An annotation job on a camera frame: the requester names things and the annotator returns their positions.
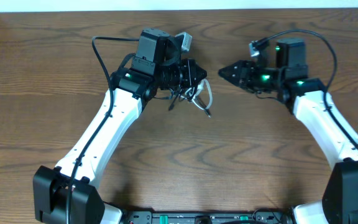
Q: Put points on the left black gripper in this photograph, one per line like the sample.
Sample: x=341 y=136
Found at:
x=190 y=73

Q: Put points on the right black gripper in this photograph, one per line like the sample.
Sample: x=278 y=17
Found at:
x=244 y=68

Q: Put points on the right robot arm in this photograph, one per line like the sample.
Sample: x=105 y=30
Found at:
x=309 y=101

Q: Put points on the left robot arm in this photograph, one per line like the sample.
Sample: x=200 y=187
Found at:
x=68 y=192

